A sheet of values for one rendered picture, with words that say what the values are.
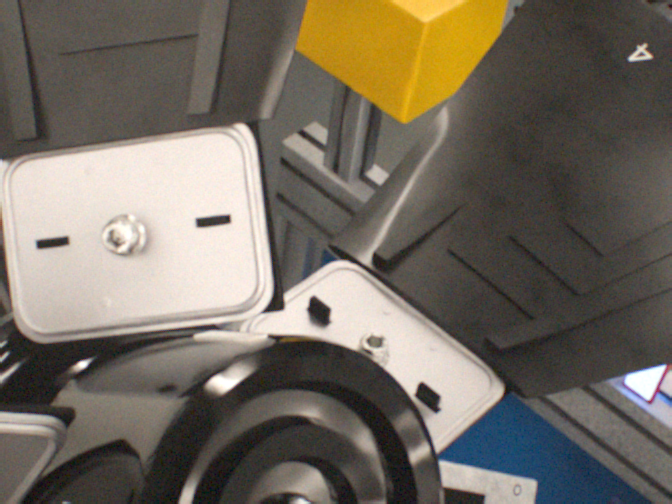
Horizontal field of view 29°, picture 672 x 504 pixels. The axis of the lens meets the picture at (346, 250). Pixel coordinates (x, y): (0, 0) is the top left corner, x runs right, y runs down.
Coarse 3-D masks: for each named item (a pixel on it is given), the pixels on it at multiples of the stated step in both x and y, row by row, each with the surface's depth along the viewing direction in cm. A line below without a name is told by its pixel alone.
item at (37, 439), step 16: (0, 416) 37; (16, 416) 37; (32, 416) 37; (48, 416) 38; (0, 432) 37; (16, 432) 37; (32, 432) 37; (48, 432) 37; (64, 432) 38; (0, 448) 37; (16, 448) 38; (32, 448) 38; (48, 448) 38; (0, 464) 38; (16, 464) 38; (32, 464) 39; (48, 464) 39; (0, 480) 39; (16, 480) 39; (32, 480) 39; (0, 496) 39; (16, 496) 40
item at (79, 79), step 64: (0, 0) 43; (64, 0) 42; (128, 0) 42; (192, 0) 42; (256, 0) 42; (0, 64) 43; (64, 64) 43; (128, 64) 42; (192, 64) 42; (256, 64) 42; (0, 128) 43; (64, 128) 43; (128, 128) 42; (192, 128) 42
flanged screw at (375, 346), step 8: (368, 336) 49; (376, 336) 49; (360, 344) 49; (368, 344) 49; (376, 344) 49; (384, 344) 49; (368, 352) 49; (376, 352) 49; (384, 352) 49; (376, 360) 49; (384, 360) 49
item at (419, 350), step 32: (320, 288) 52; (352, 288) 52; (384, 288) 52; (256, 320) 50; (288, 320) 50; (352, 320) 51; (384, 320) 51; (416, 320) 51; (416, 352) 50; (448, 352) 50; (416, 384) 49; (448, 384) 49; (480, 384) 49; (448, 416) 48; (480, 416) 49
